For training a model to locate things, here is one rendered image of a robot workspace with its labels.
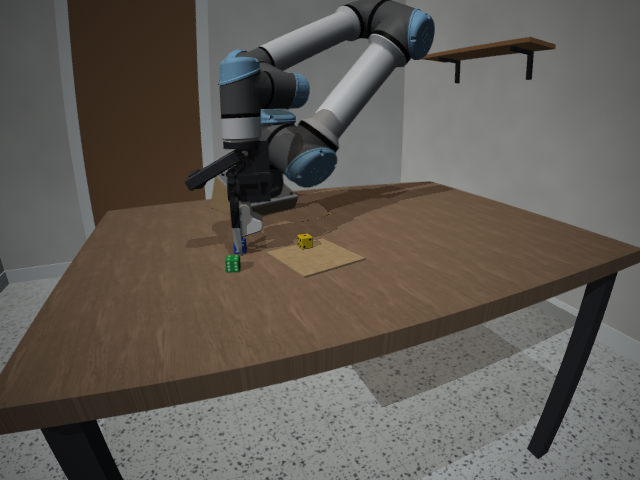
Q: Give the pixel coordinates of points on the green die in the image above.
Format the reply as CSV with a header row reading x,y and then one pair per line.
x,y
232,263

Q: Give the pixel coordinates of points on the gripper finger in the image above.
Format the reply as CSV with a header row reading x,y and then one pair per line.
x,y
241,228
254,214

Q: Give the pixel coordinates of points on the yellow die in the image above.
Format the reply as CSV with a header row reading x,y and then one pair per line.
x,y
304,241

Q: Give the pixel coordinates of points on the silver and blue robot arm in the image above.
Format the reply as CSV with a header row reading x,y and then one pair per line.
x,y
307,153

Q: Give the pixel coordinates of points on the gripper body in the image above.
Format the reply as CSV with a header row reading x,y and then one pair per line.
x,y
246,176

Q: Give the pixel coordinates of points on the tan flat mat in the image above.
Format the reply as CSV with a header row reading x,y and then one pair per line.
x,y
322,257

